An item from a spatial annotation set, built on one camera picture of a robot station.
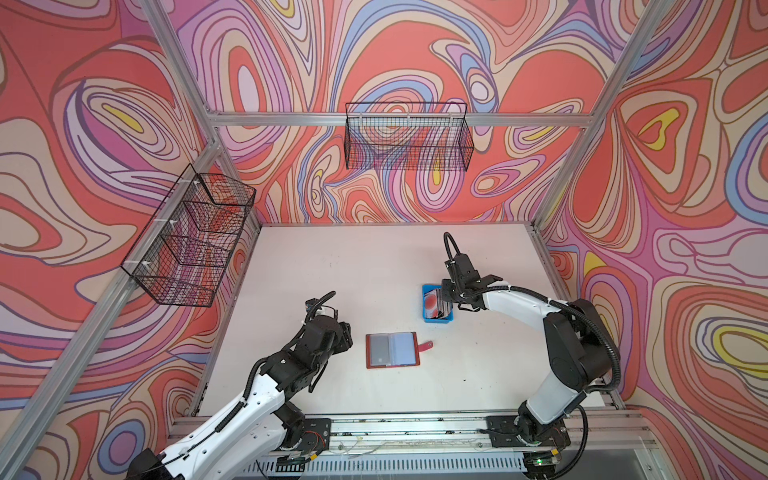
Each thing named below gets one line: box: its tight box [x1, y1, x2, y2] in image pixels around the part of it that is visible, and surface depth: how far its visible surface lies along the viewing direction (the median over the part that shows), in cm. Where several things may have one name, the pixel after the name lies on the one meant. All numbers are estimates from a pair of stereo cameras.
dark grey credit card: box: [370, 335, 391, 366], surface depth 88 cm
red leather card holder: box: [366, 332, 433, 369], surface depth 88 cm
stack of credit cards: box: [424, 288, 453, 319], surface depth 95 cm
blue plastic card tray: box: [422, 284, 454, 324], surface depth 95 cm
